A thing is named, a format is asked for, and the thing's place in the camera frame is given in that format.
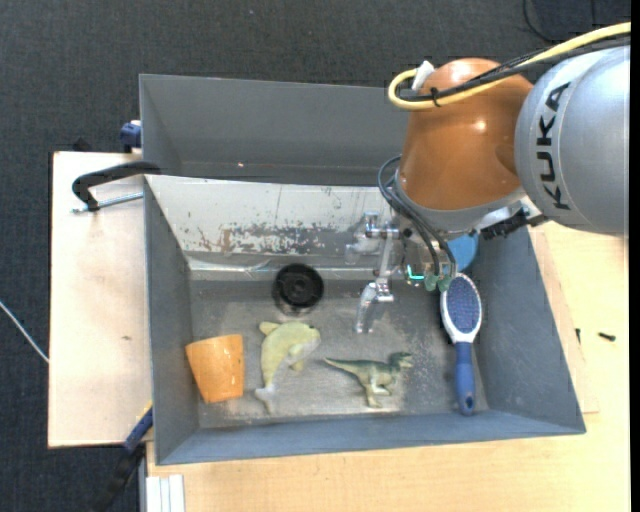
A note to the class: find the grey metal bin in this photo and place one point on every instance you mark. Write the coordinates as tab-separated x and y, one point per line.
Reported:
320	130

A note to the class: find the blue round object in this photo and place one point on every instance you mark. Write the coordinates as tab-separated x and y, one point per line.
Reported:
465	250

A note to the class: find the blue and white hairbrush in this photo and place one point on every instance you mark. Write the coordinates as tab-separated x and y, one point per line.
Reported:
462	310

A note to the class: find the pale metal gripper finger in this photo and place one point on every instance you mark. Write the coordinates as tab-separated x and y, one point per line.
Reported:
384	292
372	231

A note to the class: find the green toy dinosaur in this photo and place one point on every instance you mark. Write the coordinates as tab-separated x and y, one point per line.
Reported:
375	372

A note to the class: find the orange cup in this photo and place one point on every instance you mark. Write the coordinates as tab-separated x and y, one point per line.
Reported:
217	367

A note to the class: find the yellow-green plush dolphin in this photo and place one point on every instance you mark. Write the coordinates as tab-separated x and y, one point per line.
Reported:
282	350

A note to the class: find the small black screw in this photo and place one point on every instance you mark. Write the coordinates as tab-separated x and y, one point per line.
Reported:
607	337

